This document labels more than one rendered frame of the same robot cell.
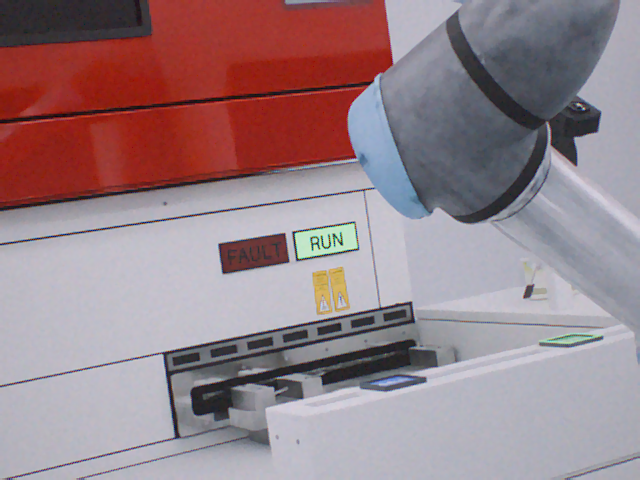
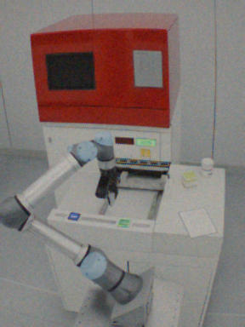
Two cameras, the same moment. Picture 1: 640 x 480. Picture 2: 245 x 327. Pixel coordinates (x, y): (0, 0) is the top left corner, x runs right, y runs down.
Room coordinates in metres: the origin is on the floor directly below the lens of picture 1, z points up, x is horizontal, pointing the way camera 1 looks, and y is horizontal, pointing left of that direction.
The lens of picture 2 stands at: (0.58, -1.26, 2.15)
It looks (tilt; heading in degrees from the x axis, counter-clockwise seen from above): 31 degrees down; 44
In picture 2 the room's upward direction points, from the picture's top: 3 degrees counter-clockwise
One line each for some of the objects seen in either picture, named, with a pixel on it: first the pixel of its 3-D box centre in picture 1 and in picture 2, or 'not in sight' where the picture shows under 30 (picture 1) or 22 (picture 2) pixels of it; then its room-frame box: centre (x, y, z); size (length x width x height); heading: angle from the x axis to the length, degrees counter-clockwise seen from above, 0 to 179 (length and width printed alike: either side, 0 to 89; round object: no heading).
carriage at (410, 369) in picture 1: (346, 394); (136, 182); (1.98, -0.01, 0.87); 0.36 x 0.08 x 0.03; 119
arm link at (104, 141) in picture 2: not in sight; (103, 146); (1.51, -0.26, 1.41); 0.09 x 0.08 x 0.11; 151
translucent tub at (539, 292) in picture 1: (554, 274); (189, 180); (2.03, -0.36, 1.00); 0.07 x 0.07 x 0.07; 56
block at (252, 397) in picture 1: (252, 396); not in sight; (1.91, 0.13, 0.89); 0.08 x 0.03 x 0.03; 29
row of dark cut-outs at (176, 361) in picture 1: (294, 336); (133, 161); (2.04, 0.06, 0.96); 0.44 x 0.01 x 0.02; 119
